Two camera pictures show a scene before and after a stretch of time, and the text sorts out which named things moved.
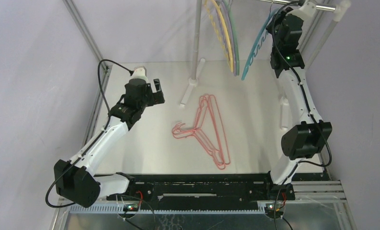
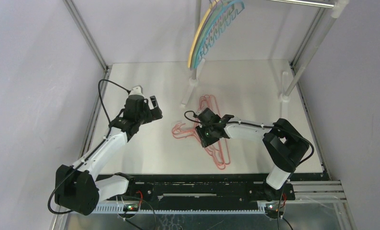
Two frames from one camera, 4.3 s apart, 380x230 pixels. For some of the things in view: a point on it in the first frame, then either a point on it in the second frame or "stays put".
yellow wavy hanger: [215, 25] -> [212, 6]
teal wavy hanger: [259, 41] -> [225, 19]
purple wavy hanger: [232, 33] -> [215, 20]
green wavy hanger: [229, 4] -> [209, 22]
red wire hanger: [209, 130] stays put
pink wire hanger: [209, 128] stays put
